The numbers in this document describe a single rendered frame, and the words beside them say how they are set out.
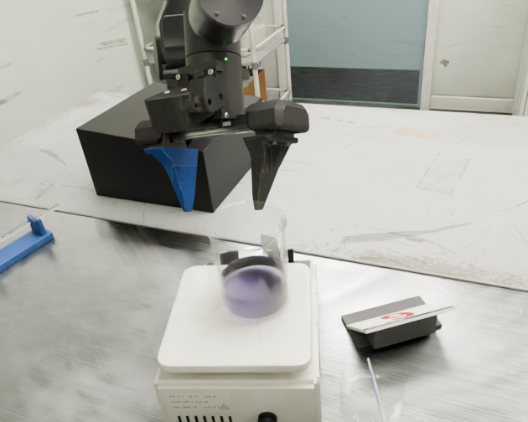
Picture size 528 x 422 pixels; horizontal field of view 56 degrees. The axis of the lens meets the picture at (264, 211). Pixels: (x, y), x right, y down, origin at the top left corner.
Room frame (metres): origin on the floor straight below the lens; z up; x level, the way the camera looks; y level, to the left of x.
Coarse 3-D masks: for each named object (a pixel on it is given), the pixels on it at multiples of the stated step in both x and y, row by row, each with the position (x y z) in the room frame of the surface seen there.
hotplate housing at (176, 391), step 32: (160, 384) 0.26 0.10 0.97; (192, 384) 0.25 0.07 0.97; (224, 384) 0.25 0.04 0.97; (256, 384) 0.25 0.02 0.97; (288, 384) 0.25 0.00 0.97; (192, 416) 0.25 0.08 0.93; (224, 416) 0.25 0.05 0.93; (256, 416) 0.25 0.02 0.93; (288, 416) 0.24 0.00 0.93; (320, 416) 0.24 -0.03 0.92
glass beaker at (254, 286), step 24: (216, 216) 0.34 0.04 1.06; (240, 216) 0.35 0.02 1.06; (264, 216) 0.34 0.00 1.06; (216, 240) 0.33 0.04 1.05; (240, 240) 0.35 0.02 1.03; (264, 240) 0.35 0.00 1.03; (216, 264) 0.31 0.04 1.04; (240, 264) 0.29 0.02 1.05; (264, 264) 0.29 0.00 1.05; (240, 288) 0.29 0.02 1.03; (264, 288) 0.29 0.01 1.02; (288, 288) 0.31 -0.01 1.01; (240, 312) 0.29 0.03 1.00; (264, 312) 0.29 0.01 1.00
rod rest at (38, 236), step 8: (32, 216) 0.59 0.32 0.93; (32, 224) 0.58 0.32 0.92; (40, 224) 0.58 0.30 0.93; (32, 232) 0.59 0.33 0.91; (40, 232) 0.58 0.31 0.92; (48, 232) 0.58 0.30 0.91; (16, 240) 0.57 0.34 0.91; (24, 240) 0.57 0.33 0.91; (32, 240) 0.57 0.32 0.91; (40, 240) 0.56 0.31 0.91; (48, 240) 0.57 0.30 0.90; (8, 248) 0.55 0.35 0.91; (16, 248) 0.55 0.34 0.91; (24, 248) 0.55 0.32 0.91; (32, 248) 0.55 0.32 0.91; (0, 256) 0.54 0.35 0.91; (8, 256) 0.53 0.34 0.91; (16, 256) 0.53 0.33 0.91; (24, 256) 0.54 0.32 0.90; (0, 264) 0.52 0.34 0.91; (8, 264) 0.52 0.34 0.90
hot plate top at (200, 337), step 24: (288, 264) 0.36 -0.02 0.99; (192, 288) 0.34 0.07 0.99; (216, 288) 0.34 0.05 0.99; (192, 312) 0.31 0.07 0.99; (216, 312) 0.31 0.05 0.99; (288, 312) 0.30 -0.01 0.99; (168, 336) 0.29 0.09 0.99; (192, 336) 0.28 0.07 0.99; (216, 336) 0.28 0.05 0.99; (240, 336) 0.28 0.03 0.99; (264, 336) 0.28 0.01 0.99; (288, 336) 0.27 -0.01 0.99; (168, 360) 0.26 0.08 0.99; (192, 360) 0.26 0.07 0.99; (216, 360) 0.26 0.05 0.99; (240, 360) 0.25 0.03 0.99; (264, 360) 0.25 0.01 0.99; (288, 360) 0.25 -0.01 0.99
